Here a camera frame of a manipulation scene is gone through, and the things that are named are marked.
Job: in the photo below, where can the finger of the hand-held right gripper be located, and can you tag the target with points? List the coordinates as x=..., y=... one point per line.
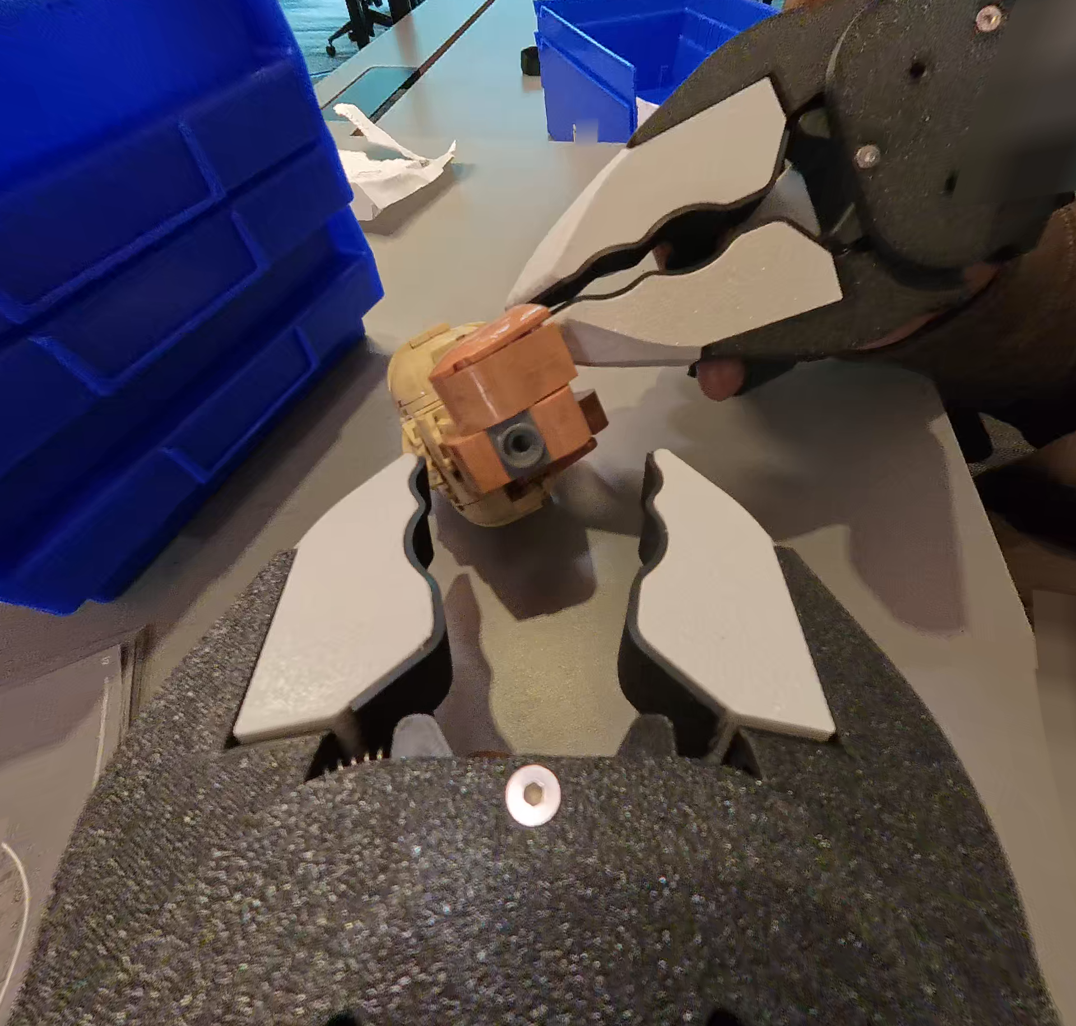
x=689, y=160
x=740, y=294

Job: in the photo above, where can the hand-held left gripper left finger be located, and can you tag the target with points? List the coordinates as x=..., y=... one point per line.
x=336, y=622

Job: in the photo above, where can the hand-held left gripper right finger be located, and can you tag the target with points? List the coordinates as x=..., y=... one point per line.
x=723, y=622

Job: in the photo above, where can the tan brick model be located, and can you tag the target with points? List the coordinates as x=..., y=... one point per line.
x=412, y=370

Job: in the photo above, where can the stack of blue plastic bins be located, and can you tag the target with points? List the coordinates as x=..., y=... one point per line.
x=168, y=286

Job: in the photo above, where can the person's right forearm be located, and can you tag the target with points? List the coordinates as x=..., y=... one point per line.
x=1009, y=353

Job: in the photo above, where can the grey desk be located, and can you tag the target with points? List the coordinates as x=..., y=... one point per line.
x=798, y=496

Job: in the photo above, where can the person's right hand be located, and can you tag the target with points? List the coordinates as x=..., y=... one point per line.
x=719, y=378

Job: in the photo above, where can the white paper slip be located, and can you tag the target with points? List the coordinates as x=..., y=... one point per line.
x=649, y=111

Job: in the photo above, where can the small blue plastic bin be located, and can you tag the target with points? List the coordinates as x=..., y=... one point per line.
x=605, y=42

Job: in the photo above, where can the grey instruction booklet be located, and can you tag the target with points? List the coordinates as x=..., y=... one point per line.
x=50, y=748

